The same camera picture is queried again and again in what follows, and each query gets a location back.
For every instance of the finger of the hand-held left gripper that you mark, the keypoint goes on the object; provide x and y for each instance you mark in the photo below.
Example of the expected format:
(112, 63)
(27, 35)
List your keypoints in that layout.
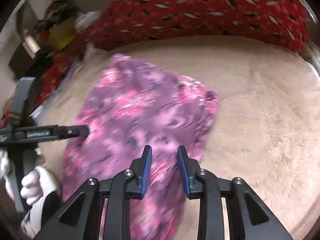
(62, 132)

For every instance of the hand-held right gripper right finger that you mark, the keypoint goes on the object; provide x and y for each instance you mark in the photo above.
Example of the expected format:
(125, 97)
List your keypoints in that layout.
(183, 172)

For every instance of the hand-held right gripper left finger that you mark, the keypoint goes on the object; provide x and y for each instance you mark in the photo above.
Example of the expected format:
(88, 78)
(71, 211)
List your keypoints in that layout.
(147, 172)

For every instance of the purple floral garment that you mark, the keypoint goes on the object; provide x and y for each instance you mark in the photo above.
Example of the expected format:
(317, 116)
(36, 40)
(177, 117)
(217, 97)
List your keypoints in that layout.
(140, 110)

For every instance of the person's left hand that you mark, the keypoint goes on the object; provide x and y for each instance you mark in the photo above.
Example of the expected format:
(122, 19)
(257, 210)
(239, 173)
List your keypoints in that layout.
(37, 185)

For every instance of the red printed cloth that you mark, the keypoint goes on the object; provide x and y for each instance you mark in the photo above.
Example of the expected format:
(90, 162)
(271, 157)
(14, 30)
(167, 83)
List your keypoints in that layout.
(53, 77)

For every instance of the pile of clutter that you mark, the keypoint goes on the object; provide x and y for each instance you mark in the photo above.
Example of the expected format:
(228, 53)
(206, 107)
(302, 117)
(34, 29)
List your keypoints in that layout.
(57, 22)

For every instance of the beige fleece blanket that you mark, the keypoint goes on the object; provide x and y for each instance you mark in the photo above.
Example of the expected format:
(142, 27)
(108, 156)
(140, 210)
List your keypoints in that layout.
(262, 117)

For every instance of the white crumpled cloth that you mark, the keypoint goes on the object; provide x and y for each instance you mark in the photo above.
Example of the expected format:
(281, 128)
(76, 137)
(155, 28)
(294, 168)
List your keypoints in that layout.
(86, 20)

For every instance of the red patterned blanket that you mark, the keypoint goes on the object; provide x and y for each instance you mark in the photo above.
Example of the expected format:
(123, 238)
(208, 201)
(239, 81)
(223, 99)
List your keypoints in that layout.
(200, 5)

